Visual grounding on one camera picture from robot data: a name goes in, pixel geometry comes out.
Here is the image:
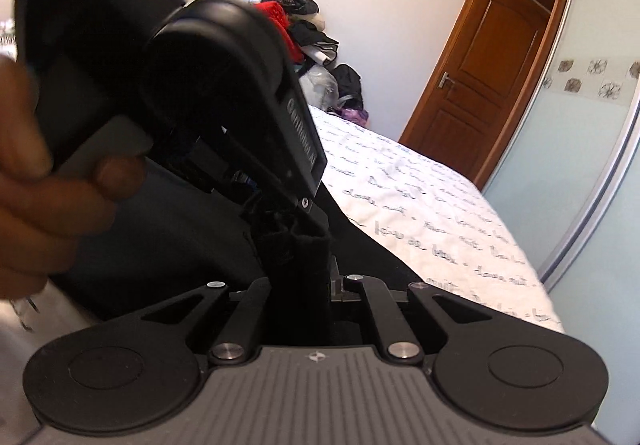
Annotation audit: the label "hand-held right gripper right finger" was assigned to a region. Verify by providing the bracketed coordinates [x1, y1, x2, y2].
[349, 274, 502, 364]

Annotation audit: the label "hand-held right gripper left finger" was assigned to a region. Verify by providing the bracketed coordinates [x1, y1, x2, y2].
[140, 276, 274, 364]

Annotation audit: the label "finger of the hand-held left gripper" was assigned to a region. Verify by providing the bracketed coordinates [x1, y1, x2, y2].
[192, 125, 332, 239]

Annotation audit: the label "black pants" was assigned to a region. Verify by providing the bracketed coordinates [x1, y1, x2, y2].
[47, 152, 437, 349]

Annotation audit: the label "person's left hand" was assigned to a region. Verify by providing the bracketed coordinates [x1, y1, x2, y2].
[0, 57, 149, 302]

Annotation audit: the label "purple bag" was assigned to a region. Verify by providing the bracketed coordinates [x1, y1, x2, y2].
[339, 106, 371, 126]

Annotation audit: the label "clear plastic bag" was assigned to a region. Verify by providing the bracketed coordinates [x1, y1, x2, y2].
[299, 65, 342, 112]

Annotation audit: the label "white script printed blanket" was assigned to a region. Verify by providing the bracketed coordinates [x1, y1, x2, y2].
[0, 105, 567, 432]

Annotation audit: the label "black bag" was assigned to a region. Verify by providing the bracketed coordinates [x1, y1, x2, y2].
[331, 64, 364, 112]

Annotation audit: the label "pile of clothes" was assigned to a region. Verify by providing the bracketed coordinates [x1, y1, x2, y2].
[249, 0, 342, 76]

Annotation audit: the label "wooden door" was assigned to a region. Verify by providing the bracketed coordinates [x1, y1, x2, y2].
[399, 0, 552, 192]

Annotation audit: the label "sliding glass wardrobe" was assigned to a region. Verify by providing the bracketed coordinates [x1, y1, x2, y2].
[481, 0, 640, 322]

